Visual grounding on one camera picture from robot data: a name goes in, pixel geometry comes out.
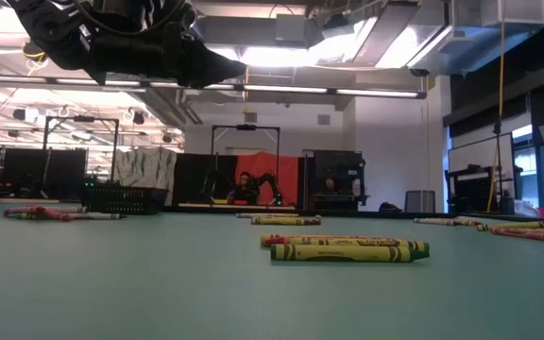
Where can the person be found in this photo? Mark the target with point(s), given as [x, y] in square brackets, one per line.
[331, 184]
[243, 191]

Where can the black partition panel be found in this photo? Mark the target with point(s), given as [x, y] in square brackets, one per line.
[196, 179]
[26, 170]

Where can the grey bin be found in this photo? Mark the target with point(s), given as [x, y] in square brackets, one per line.
[419, 202]

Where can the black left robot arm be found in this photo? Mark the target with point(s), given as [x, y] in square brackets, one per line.
[50, 28]

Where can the black bag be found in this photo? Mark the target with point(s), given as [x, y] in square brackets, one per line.
[389, 208]

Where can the grey white curtain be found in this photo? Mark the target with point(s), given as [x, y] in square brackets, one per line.
[144, 170]

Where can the black ceiling speaker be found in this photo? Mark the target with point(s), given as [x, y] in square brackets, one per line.
[139, 118]
[167, 138]
[19, 114]

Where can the black tripod stand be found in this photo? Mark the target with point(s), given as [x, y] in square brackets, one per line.
[498, 127]

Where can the black equipment cart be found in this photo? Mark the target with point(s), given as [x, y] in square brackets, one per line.
[470, 189]

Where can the red backdrop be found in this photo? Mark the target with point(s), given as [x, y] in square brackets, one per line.
[288, 170]

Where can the black background robot arm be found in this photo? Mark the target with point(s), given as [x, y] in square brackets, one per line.
[277, 186]

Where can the white crayon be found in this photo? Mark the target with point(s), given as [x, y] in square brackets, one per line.
[99, 216]

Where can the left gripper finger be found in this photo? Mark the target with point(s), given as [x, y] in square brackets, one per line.
[206, 66]

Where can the long ceiling light bar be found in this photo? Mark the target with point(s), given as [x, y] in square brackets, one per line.
[300, 89]

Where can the black gantry frame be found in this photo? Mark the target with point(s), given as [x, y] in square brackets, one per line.
[83, 118]
[246, 127]

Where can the red orange crayon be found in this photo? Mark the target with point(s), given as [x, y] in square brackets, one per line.
[274, 241]

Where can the green table mat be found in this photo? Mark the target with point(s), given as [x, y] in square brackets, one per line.
[111, 283]

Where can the grey ceiling unit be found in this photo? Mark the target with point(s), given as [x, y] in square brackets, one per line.
[291, 28]

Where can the black plastic basket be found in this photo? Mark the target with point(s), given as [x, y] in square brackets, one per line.
[125, 200]

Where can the grey wall vent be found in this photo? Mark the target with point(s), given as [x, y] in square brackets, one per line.
[324, 119]
[250, 117]

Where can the rectangular silver air duct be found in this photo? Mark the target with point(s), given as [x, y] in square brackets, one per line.
[395, 38]

